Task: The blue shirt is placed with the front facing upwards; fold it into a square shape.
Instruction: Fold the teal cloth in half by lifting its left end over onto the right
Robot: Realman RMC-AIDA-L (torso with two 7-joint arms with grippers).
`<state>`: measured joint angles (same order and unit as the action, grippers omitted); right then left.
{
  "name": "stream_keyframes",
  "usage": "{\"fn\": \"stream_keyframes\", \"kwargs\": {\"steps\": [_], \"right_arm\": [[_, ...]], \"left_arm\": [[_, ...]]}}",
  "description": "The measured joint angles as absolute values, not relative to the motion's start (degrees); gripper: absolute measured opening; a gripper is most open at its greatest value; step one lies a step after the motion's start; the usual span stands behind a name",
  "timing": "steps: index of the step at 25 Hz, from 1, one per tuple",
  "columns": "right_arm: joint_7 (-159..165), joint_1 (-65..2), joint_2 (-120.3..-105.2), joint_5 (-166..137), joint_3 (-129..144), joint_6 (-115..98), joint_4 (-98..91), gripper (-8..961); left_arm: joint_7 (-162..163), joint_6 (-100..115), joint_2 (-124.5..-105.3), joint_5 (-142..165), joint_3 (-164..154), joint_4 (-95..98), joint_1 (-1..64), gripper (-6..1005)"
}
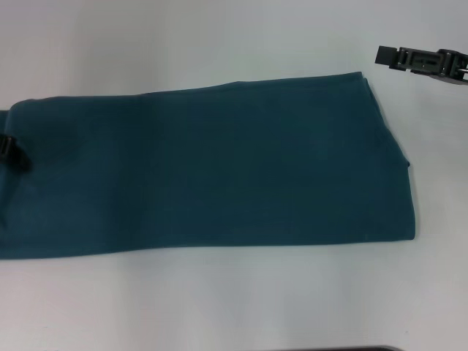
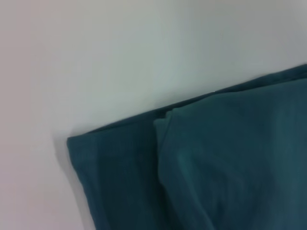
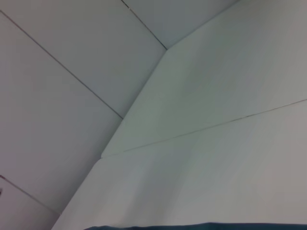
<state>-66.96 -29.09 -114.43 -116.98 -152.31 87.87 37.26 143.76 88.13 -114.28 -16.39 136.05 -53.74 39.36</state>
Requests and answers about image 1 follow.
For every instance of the teal t-shirt with FREE print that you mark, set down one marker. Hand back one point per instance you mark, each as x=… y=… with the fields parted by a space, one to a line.
x=219 y=164

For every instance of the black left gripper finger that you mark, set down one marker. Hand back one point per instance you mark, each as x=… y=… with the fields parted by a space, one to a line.
x=14 y=155

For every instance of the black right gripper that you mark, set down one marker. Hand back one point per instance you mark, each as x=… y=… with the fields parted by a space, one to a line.
x=459 y=67

